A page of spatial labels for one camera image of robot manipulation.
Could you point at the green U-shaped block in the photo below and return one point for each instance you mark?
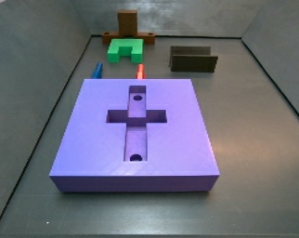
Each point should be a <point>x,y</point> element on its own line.
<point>125,48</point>

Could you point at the purple board with cross slot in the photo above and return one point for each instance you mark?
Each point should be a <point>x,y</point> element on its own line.
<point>136,139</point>

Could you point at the black fixture stand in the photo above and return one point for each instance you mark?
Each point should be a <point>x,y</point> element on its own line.
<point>192,59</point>

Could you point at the red peg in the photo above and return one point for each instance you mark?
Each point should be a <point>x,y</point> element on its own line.
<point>140,74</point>

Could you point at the blue peg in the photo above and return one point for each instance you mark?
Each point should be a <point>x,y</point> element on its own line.
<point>97,71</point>

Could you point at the brown T-shaped block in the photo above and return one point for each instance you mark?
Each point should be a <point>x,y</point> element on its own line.
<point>126,29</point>

